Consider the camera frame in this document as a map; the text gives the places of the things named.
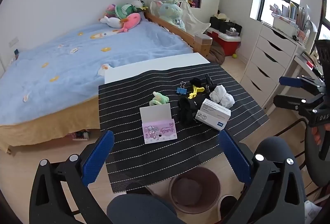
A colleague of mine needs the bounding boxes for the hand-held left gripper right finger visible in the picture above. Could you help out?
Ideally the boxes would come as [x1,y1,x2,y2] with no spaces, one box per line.
[219,129,306,224]

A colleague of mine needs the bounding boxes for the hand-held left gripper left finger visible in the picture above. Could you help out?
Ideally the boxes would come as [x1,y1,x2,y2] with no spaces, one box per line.
[29,130,115,224]

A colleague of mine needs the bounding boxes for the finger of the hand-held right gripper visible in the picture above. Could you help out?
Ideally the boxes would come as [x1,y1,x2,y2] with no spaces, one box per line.
[279,76,326,95]
[273,94,316,117]

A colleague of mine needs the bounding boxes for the white medicine box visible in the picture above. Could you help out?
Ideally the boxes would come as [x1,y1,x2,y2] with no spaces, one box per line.
[194,98,232,132]

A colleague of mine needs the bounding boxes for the white tissue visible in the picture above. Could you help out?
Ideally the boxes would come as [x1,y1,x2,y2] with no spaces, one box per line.
[221,92,236,108]

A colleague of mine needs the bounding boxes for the pink printed cardboard box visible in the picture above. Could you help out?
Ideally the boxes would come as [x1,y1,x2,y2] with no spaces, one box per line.
[139,103,178,144]

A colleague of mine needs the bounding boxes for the white socks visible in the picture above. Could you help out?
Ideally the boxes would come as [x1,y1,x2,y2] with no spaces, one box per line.
[209,85,227,101]

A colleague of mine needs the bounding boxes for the pink plastic bin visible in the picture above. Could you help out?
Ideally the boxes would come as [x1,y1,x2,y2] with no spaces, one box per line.
[168,168,221,215]

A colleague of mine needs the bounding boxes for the green socks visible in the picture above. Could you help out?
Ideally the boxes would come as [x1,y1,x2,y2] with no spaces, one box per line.
[150,91,169,107]

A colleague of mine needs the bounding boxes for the person's right hand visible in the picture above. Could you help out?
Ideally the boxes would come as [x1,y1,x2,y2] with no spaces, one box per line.
[311,126,322,146]

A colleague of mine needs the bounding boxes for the white drawer cabinet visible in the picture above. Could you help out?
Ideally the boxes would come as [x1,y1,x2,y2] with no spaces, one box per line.
[240,22,297,108]

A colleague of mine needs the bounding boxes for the beige bed sheet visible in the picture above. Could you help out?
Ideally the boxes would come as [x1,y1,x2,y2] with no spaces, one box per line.
[0,100,104,153]

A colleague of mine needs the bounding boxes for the black striped table mat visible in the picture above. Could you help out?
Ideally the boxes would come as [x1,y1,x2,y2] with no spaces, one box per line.
[98,63,270,193]

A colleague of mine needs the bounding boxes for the white storage box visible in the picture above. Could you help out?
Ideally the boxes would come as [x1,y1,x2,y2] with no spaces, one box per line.
[272,14,299,36]

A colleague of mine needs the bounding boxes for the person's left leg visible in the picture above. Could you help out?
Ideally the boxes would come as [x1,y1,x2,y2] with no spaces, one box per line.
[106,193,186,224]

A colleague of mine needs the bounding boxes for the row of books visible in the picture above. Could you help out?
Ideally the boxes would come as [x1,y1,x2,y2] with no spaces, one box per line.
[269,1,319,44]

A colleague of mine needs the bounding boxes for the red cooler box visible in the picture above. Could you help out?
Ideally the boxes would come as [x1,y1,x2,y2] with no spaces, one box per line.
[206,27,241,57]

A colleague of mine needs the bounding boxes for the yellow hair clip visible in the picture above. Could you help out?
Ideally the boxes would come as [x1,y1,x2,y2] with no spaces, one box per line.
[188,85,205,99]

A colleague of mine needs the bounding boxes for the brown floor cushion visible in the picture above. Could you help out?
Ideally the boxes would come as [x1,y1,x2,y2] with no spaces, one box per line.
[207,40,226,65]

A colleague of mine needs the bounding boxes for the black storage bag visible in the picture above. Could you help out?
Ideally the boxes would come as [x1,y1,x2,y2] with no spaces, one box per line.
[209,16,243,35]

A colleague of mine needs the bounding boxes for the bed with blue blanket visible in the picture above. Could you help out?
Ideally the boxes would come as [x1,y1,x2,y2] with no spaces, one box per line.
[0,18,194,126]
[144,11,213,59]

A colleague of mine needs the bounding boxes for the person's white printed shirt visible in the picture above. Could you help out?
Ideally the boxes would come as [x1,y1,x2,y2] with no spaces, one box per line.
[304,199,323,224]

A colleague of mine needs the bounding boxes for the clear bedpost cover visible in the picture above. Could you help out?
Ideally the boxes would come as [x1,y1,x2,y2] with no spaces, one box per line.
[194,33,213,45]

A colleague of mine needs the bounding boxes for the white table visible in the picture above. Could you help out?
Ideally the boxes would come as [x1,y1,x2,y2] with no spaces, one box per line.
[104,52,210,84]

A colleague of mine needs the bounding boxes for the white seal plush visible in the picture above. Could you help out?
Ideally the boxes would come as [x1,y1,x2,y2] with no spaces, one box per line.
[99,16,121,28]

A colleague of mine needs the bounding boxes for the pink whale plush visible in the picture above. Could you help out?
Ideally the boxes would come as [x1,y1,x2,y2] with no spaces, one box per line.
[119,13,142,33]

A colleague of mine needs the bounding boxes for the teal unicorn plush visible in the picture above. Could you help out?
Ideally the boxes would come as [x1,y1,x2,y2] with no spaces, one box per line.
[155,0,186,32]

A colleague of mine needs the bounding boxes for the pink and purple plush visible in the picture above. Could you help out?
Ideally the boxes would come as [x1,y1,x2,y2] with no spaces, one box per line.
[104,4,116,18]

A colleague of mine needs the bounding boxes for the green striped plush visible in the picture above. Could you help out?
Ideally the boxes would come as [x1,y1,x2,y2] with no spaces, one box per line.
[115,4,142,19]

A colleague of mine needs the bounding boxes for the white and green plush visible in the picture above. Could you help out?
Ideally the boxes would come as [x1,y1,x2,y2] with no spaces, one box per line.
[132,0,150,12]

